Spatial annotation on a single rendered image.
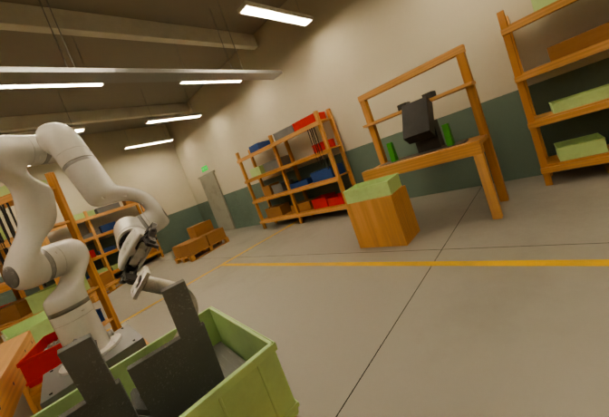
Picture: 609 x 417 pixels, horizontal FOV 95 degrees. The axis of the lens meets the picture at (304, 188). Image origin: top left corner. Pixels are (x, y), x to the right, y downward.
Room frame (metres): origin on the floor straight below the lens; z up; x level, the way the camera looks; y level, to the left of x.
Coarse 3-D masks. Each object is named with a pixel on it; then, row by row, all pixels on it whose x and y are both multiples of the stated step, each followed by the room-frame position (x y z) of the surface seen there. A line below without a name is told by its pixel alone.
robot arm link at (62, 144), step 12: (36, 132) 0.86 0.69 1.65; (48, 132) 0.85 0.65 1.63; (60, 132) 0.85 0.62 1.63; (72, 132) 0.88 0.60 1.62; (48, 144) 0.84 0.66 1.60; (60, 144) 0.84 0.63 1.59; (72, 144) 0.86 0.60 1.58; (84, 144) 0.89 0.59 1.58; (48, 156) 0.96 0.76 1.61; (60, 156) 0.84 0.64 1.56; (72, 156) 0.84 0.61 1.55
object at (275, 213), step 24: (312, 120) 5.65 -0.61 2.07; (264, 144) 7.06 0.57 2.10; (288, 144) 6.88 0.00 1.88; (312, 144) 5.70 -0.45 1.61; (240, 168) 7.60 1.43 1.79; (264, 168) 7.07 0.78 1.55; (336, 168) 5.53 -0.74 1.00; (264, 192) 7.32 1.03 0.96; (288, 192) 6.52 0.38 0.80; (288, 216) 6.75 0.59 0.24; (312, 216) 6.86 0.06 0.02
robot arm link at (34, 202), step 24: (0, 144) 0.84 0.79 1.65; (24, 144) 0.89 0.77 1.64; (0, 168) 0.84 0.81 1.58; (24, 168) 0.90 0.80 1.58; (24, 192) 0.90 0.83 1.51; (48, 192) 0.95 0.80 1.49; (24, 216) 0.91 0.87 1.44; (48, 216) 0.94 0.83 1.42; (24, 240) 0.90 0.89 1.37; (24, 264) 0.88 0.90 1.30; (48, 264) 0.93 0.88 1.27; (24, 288) 0.89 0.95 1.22
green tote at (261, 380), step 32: (224, 320) 0.78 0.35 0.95; (256, 352) 0.64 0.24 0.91; (128, 384) 0.73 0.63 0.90; (224, 384) 0.50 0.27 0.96; (256, 384) 0.53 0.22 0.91; (288, 384) 0.57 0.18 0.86; (32, 416) 0.62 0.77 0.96; (192, 416) 0.46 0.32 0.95; (224, 416) 0.49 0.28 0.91; (256, 416) 0.52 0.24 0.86; (288, 416) 0.55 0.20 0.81
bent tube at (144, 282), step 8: (144, 272) 0.55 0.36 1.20; (136, 280) 0.56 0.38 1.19; (144, 280) 0.54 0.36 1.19; (152, 280) 0.56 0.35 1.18; (160, 280) 0.57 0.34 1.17; (168, 280) 0.58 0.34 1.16; (136, 288) 0.54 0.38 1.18; (144, 288) 0.54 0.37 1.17; (152, 288) 0.55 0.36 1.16; (160, 288) 0.56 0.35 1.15; (136, 296) 0.53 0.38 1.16; (192, 296) 0.60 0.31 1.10; (176, 336) 0.60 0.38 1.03
